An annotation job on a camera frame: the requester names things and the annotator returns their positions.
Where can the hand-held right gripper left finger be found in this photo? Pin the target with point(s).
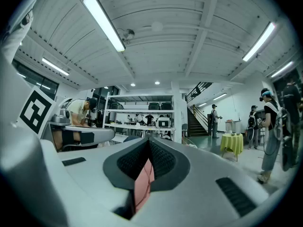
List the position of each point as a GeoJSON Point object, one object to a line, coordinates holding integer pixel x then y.
{"type": "Point", "coordinates": [94, 171]}

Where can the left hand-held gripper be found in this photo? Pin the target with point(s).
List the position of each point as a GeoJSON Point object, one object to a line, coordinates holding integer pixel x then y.
{"type": "Point", "coordinates": [35, 110]}

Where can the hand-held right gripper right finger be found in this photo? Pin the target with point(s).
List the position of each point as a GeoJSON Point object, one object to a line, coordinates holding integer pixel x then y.
{"type": "Point", "coordinates": [194, 193]}

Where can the white metal shelf unit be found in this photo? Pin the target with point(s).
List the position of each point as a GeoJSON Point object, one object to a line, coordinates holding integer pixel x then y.
{"type": "Point", "coordinates": [139, 111]}

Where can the round table with yellow cloth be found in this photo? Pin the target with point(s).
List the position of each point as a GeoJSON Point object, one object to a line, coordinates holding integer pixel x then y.
{"type": "Point", "coordinates": [232, 143]}

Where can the white appliance with screen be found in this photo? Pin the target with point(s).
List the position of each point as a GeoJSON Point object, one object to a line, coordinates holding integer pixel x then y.
{"type": "Point", "coordinates": [163, 122]}

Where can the dark staircase with railing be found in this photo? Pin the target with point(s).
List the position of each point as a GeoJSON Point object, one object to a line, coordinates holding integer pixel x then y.
{"type": "Point", "coordinates": [196, 124]}

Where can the white low cabinet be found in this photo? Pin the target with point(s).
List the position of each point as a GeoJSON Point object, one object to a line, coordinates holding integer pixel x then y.
{"type": "Point", "coordinates": [233, 126]}

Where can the long ceiling lamp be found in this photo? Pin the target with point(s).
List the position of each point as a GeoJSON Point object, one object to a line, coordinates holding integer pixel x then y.
{"type": "Point", "coordinates": [104, 22]}
{"type": "Point", "coordinates": [282, 69]}
{"type": "Point", "coordinates": [259, 41]}
{"type": "Point", "coordinates": [55, 66]}

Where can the dark window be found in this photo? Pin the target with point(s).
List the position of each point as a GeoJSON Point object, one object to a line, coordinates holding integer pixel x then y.
{"type": "Point", "coordinates": [38, 79]}

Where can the round ceiling fixture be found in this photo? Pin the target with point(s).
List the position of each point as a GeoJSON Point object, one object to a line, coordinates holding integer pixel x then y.
{"type": "Point", "coordinates": [129, 34]}

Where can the person's white shirt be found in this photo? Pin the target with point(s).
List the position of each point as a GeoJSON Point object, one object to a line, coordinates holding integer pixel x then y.
{"type": "Point", "coordinates": [14, 32]}

